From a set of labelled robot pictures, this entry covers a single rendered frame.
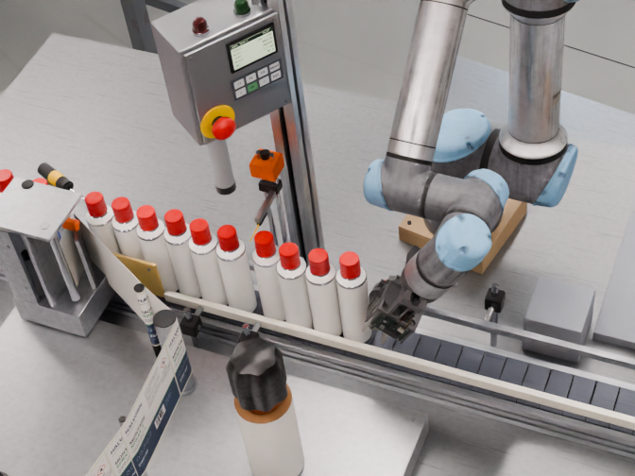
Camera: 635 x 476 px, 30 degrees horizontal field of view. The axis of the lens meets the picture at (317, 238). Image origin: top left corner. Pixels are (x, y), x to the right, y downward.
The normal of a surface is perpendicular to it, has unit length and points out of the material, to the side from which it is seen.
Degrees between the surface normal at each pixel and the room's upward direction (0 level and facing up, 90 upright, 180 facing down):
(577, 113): 0
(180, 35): 0
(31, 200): 0
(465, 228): 30
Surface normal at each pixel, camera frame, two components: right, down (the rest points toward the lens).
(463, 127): -0.25, -0.68
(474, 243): 0.38, -0.46
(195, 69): 0.54, 0.59
